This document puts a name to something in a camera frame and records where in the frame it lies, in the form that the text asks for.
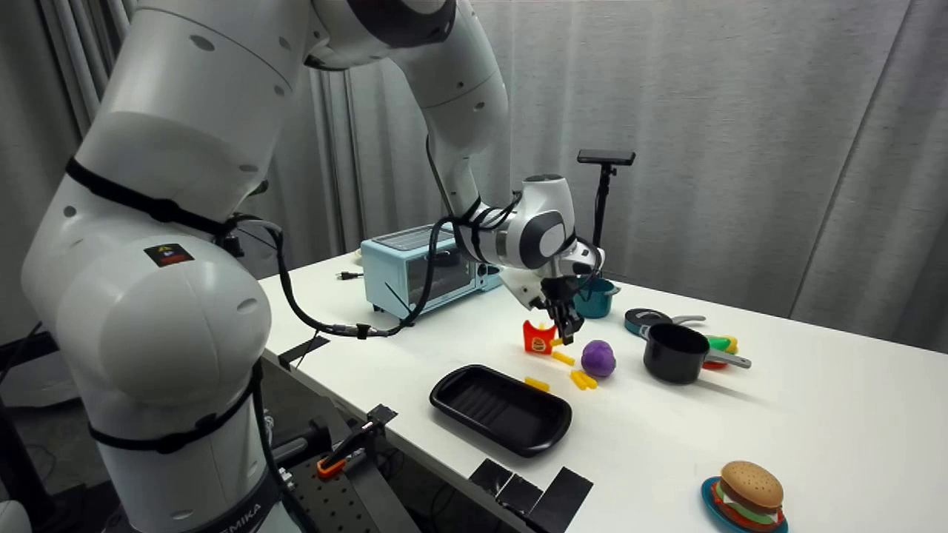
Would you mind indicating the light blue toaster oven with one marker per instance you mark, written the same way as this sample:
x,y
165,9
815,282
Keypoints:
x,y
424,268

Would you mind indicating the grey toy pan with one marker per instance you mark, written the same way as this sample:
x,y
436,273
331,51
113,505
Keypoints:
x,y
645,320

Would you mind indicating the toy burger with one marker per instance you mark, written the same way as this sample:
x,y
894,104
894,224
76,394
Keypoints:
x,y
751,493

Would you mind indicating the small black table item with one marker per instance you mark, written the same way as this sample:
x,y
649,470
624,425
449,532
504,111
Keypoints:
x,y
347,273

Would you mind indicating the green yellow toy vegetable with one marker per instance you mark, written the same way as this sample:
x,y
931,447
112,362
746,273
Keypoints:
x,y
725,344

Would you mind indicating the red toy piece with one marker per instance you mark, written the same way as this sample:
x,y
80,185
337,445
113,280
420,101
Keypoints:
x,y
716,365

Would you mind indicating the grey curtain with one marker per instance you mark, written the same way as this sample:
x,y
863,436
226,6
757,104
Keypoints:
x,y
751,150

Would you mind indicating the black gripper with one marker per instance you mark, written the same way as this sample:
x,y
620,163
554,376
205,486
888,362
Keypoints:
x,y
565,288

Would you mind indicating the black camera stand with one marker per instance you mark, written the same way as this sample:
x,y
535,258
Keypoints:
x,y
606,197

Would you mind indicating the orange fries container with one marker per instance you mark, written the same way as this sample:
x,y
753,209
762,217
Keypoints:
x,y
541,339

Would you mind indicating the purple toy ball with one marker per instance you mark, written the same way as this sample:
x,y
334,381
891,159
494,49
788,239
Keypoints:
x,y
596,360

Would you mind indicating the orange black clamp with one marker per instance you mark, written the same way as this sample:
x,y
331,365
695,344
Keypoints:
x,y
341,458

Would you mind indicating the black toy pot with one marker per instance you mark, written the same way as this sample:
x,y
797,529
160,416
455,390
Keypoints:
x,y
674,354

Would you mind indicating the perforated metal plate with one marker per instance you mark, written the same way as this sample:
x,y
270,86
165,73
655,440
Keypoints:
x,y
344,499

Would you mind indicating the teal toy pot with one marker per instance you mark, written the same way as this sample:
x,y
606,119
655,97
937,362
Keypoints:
x,y
596,298

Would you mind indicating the black plastic tray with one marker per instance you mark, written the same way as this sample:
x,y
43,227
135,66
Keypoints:
x,y
503,408

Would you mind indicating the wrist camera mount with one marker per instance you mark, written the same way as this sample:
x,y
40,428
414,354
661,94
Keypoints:
x,y
586,258

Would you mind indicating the black tape strip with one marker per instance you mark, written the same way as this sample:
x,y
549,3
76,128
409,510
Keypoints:
x,y
489,479
557,499
516,496

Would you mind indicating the teal toy plate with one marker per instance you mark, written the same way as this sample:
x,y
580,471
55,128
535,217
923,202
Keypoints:
x,y
713,502

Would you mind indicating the black metal bracket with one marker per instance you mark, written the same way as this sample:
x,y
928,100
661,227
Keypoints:
x,y
300,350

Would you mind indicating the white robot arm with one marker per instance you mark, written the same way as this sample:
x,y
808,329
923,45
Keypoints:
x,y
157,298

